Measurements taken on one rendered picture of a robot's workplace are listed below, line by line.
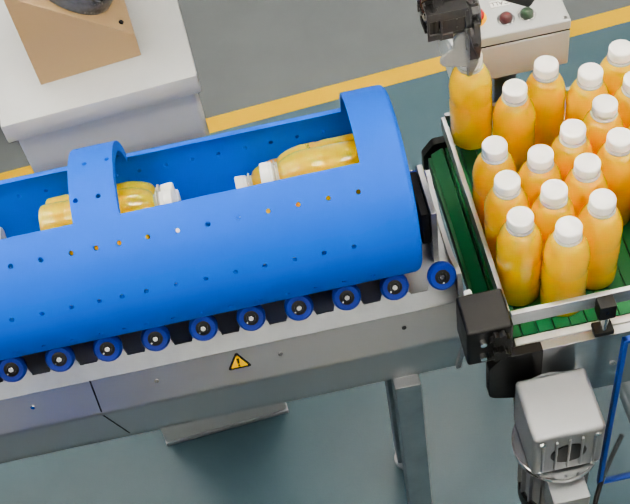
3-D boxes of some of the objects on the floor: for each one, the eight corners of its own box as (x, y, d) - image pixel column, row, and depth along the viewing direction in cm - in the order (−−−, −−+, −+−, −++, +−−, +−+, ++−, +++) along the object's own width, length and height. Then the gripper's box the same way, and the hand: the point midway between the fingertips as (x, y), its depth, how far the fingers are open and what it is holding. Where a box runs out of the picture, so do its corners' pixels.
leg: (405, 506, 261) (385, 365, 210) (430, 500, 261) (417, 358, 210) (411, 530, 257) (392, 392, 207) (436, 524, 257) (424, 385, 207)
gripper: (410, -59, 168) (416, 48, 185) (428, -7, 161) (433, 99, 178) (468, -71, 168) (469, 37, 185) (489, -19, 161) (488, 88, 179)
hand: (469, 57), depth 181 cm, fingers closed on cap, 4 cm apart
